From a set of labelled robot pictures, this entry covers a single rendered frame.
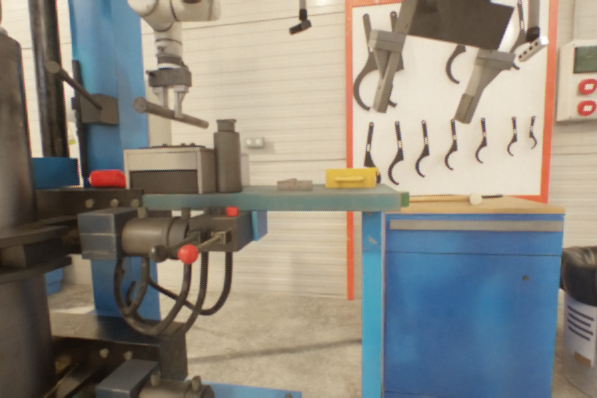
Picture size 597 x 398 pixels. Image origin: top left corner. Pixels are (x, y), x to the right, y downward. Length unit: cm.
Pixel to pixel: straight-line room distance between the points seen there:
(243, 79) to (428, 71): 148
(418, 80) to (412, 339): 185
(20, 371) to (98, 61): 99
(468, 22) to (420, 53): 227
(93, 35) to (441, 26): 122
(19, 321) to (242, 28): 252
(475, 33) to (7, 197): 102
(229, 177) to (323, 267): 198
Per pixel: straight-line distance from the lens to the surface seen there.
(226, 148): 90
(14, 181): 105
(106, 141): 136
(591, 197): 315
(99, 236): 93
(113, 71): 136
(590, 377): 220
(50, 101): 144
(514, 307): 170
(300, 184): 90
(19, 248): 91
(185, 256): 61
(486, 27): 51
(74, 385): 121
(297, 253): 276
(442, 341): 168
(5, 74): 108
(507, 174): 282
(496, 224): 155
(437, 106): 269
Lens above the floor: 113
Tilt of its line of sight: 6 degrees down
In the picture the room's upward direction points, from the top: 1 degrees counter-clockwise
